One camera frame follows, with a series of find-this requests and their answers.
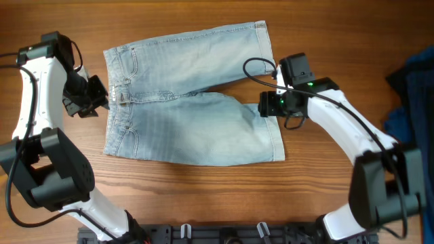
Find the light blue denim shorts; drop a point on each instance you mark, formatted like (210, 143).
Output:
(162, 107)

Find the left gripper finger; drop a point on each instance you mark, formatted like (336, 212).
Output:
(92, 111)
(73, 105)

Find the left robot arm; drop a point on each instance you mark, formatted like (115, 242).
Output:
(47, 169)

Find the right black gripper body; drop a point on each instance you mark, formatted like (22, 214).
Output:
(276, 104)

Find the dark blue clothes pile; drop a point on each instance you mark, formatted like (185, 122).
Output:
(413, 121)

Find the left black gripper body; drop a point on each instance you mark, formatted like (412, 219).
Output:
(96, 93)

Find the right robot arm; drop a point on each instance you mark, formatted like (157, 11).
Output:
(387, 183)

